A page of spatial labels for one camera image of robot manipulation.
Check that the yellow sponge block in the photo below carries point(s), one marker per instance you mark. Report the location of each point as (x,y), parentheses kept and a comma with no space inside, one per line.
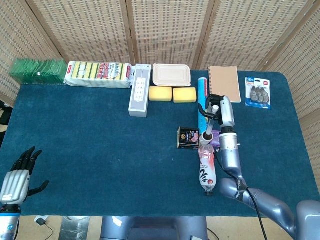
(160,93)
(184,95)

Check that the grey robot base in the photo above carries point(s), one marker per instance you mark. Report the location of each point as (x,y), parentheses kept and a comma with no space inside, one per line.
(150,228)

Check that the yellow sponge multipack bag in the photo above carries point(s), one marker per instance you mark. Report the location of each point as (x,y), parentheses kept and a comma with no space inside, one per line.
(100,75)

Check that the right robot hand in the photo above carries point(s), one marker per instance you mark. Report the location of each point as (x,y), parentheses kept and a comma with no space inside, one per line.
(227,112)

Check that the test tube with white stopper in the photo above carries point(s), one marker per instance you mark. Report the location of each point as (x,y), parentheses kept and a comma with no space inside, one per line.
(215,109)

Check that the white paper roll cardboard core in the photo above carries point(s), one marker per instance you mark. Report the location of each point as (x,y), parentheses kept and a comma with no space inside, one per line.
(205,143)

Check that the purple cardboard box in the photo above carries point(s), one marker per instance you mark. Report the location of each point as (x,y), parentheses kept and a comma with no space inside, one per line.
(215,142)

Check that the green packet stack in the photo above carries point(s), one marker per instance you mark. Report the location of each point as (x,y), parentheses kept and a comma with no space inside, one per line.
(37,71)

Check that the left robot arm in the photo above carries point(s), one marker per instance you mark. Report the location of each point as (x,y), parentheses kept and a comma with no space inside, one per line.
(8,222)

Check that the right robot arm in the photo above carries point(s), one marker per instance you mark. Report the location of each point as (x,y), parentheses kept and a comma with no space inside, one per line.
(230,155)

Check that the kraft spiral notebook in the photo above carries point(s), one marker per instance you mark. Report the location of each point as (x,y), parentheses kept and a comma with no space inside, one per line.
(225,82)

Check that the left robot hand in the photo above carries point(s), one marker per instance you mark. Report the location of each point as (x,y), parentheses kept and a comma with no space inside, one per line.
(15,185)

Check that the grey metal table leg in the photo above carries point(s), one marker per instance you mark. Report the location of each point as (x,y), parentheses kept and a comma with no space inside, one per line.
(75,230)

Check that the beige lidded plastic container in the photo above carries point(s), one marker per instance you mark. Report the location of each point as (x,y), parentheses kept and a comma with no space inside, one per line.
(171,75)

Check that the blue wrap roll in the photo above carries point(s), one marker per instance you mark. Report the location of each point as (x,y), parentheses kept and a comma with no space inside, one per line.
(203,92)

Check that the woven folding screen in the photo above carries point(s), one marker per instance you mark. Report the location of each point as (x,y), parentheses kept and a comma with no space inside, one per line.
(167,30)

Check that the black tin can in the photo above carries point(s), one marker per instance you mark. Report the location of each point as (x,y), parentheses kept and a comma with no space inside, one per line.
(187,137)

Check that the blue table cloth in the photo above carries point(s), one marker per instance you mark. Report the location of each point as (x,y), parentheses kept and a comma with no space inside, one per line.
(100,150)

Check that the white pink drink bottle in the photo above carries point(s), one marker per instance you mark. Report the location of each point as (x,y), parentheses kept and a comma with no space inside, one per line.
(207,172)

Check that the white power strip box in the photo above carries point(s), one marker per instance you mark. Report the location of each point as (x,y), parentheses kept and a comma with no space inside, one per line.
(138,95)

